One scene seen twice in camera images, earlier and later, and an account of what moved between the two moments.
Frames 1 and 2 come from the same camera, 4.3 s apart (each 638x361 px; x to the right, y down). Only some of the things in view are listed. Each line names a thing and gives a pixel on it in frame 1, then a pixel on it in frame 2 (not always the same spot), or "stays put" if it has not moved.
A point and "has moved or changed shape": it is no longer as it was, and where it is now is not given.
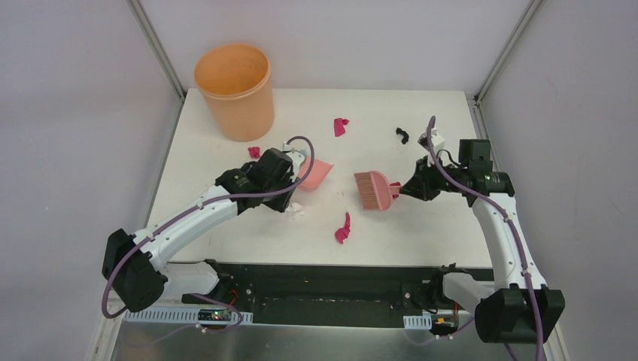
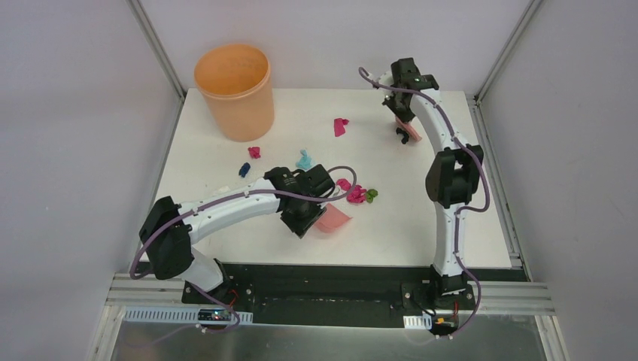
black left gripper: [289, 198] to [303, 219]
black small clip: [405, 135] stays put
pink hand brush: [375, 191] to [409, 128]
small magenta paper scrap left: [254, 152] stays put
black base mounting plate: [334, 295] stays put
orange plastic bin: [235, 81] stays put
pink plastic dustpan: [318, 172] has moved or changed shape
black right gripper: [421, 189] to [390, 102]
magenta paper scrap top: [339, 128] stays put
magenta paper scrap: [395, 183] to [356, 195]
